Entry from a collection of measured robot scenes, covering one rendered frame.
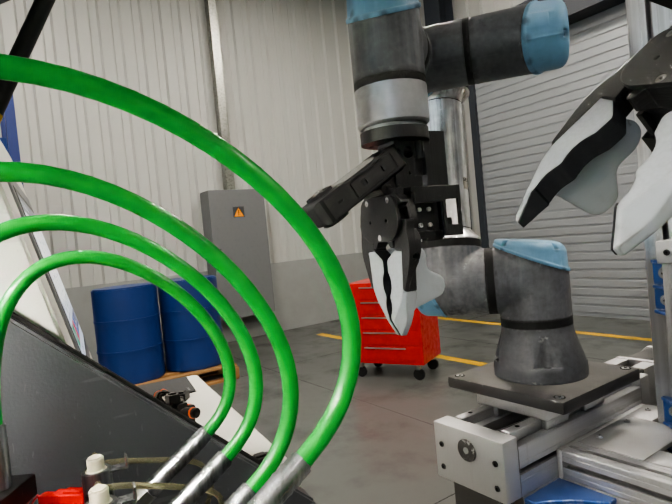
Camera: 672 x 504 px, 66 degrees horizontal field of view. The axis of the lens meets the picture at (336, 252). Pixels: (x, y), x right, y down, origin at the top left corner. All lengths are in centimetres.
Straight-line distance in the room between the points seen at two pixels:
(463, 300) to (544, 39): 45
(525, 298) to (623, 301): 616
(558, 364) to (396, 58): 57
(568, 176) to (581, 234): 684
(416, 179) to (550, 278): 41
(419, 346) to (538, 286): 368
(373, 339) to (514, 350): 382
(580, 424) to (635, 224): 70
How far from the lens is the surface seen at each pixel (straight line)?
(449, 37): 64
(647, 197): 29
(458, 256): 90
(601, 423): 102
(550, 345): 91
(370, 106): 53
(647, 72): 37
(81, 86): 34
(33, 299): 69
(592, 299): 722
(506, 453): 82
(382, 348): 467
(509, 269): 89
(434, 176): 56
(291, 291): 775
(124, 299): 505
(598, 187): 38
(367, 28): 56
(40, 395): 66
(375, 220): 54
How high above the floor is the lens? 130
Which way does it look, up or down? 2 degrees down
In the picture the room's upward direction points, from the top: 6 degrees counter-clockwise
